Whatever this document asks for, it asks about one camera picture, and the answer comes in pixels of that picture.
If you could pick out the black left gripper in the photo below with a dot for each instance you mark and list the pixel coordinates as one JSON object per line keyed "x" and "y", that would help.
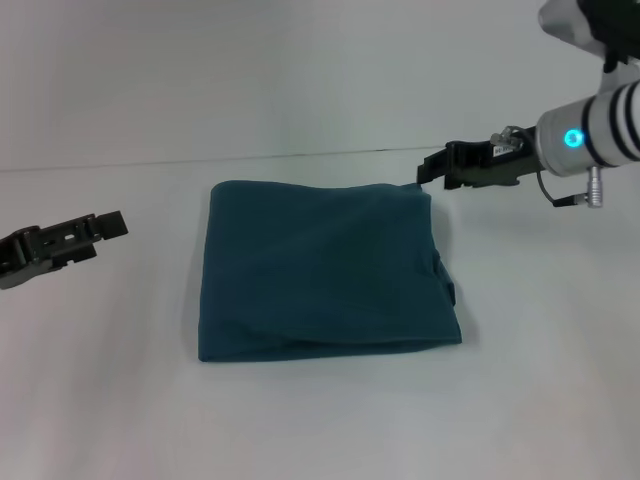
{"x": 17, "y": 260}

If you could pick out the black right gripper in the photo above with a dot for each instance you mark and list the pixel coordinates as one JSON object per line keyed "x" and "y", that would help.
{"x": 492, "y": 165}

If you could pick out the teal t-shirt with FREE print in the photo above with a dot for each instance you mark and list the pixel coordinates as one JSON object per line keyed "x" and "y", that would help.
{"x": 325, "y": 275}

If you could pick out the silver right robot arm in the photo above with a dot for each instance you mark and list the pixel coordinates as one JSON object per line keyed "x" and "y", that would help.
{"x": 595, "y": 130}

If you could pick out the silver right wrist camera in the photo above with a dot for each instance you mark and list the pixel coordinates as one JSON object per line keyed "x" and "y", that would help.
{"x": 580, "y": 25}

